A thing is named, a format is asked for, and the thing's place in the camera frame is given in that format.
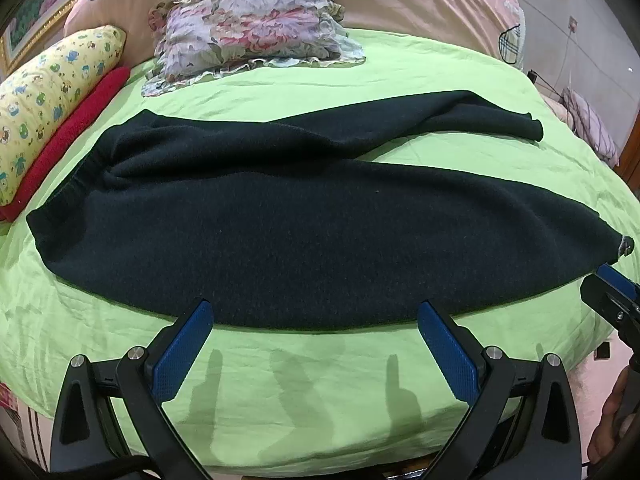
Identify green bed sheet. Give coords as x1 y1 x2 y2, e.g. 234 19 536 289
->
0 27 640 476

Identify floral ruffled pillow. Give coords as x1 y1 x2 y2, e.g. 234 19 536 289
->
141 0 367 98

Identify red pillow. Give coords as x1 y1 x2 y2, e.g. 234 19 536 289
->
0 66 132 223

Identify gold framed landscape painting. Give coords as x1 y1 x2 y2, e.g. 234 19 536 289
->
0 0 116 76

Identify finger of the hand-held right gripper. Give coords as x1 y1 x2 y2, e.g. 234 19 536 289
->
580 262 640 346

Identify yellow printed pillow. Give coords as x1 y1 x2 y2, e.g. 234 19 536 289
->
0 25 127 207

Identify pink duvet with plaid hearts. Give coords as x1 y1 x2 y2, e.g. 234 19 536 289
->
62 0 526 71

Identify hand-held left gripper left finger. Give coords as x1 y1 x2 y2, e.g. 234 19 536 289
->
50 297 216 480

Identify pink striped cloth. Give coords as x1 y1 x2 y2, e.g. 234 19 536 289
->
560 87 621 168

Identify black pants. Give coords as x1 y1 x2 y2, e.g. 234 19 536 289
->
25 90 636 333

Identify person's right hand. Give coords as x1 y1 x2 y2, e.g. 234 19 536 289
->
587 367 633 466

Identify pink striped mattress side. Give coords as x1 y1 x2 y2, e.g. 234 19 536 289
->
0 382 56 466

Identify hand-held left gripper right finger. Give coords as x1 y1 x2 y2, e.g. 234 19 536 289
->
416 300 583 480

